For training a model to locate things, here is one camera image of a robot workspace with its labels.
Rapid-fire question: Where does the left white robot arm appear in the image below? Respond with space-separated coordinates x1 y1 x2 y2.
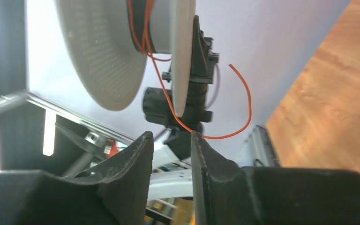
142 15 219 200

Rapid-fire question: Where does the white cable spool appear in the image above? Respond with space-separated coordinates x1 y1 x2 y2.
55 0 196 117

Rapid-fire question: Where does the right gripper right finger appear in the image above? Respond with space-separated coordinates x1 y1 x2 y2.
191 132 360 225

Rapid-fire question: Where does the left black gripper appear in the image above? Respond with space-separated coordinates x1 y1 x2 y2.
161 15 220 86

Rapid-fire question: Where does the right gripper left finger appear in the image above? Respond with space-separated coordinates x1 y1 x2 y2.
0 131 154 225

